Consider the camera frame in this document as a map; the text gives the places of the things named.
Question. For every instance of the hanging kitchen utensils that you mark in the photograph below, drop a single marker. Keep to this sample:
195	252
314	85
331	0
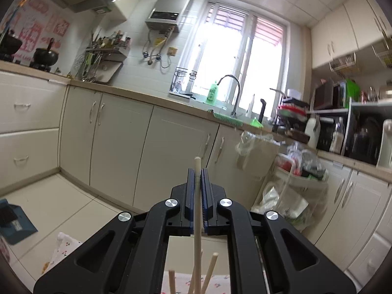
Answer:
88	64

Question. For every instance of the white rolling cart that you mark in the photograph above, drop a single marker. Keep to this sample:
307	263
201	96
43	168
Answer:
306	181

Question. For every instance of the cream drawer cabinet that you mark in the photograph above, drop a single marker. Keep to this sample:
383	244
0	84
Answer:
30	128

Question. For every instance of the black rice cooker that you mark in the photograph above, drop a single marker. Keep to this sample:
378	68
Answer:
364	144

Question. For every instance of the black water tap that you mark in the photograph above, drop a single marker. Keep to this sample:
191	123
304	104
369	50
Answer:
262	111

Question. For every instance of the chrome kitchen faucet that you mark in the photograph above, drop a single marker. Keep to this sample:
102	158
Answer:
238	98

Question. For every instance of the clear plastic bottle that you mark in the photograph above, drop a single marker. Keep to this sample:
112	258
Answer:
337	137

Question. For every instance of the single pale bamboo chopstick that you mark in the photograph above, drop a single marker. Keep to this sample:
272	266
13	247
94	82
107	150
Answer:
197	251

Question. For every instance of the bagged groceries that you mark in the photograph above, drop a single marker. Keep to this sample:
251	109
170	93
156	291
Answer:
303	165

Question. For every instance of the hanging clear plastic bag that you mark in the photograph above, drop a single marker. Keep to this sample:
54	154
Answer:
251	147

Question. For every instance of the cream cabinet with drawers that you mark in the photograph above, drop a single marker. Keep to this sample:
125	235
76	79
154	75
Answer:
361	220

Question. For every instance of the white plastic jug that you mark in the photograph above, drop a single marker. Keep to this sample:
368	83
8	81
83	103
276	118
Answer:
313	131

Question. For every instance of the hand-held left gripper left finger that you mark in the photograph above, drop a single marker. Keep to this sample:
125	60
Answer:
187	202

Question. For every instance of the white hanging tray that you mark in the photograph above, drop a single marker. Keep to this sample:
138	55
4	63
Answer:
107	72

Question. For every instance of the white thermo pot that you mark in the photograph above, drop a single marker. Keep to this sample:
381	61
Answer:
386	147

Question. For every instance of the blue dustpan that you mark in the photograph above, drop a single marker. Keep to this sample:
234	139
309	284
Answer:
18	226

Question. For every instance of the white counter shelf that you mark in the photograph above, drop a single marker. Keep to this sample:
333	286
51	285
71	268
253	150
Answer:
367	104

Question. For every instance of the microwave oven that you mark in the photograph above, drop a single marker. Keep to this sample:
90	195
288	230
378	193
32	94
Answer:
323	95

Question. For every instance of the white plastic bag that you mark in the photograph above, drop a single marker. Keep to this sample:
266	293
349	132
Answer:
275	199

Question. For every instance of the dish rack with pans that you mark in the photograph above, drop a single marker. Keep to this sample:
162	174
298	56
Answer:
291	113

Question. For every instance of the bunch of wooden chopsticks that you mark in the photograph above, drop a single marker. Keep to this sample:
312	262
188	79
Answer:
171	281

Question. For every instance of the cream sink base cabinet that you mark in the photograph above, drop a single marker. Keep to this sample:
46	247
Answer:
122	147

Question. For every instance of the black cooking pot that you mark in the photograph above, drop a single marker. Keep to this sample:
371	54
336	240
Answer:
10	44

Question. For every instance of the pink wall poster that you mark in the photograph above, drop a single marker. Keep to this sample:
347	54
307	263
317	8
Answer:
33	33

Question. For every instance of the silver water heater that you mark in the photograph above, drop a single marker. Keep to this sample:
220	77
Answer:
168	9

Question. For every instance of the white spray bottle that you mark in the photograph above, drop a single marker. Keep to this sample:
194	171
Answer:
250	108

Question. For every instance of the green dish soap bottle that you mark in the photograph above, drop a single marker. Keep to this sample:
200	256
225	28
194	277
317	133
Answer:
212	93

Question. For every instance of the yellow wall socket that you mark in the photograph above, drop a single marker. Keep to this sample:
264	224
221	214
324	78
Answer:
173	51

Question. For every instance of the green dish cloth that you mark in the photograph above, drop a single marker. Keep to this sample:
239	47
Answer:
223	117

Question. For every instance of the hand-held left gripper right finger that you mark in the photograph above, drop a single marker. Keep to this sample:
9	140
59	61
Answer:
205	196

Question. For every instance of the kitchen window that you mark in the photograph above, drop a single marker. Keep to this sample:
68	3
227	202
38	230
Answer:
245	67

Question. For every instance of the black wok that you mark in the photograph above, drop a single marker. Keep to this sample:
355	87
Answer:
46	56

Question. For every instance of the cherry print tablecloth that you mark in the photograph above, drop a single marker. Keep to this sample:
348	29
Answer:
66	248

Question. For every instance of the wall spice rack with bottles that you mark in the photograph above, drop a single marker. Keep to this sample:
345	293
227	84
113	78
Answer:
107	50

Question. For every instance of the green triangular sink strainer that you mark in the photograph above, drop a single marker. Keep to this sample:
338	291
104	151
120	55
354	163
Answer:
256	123

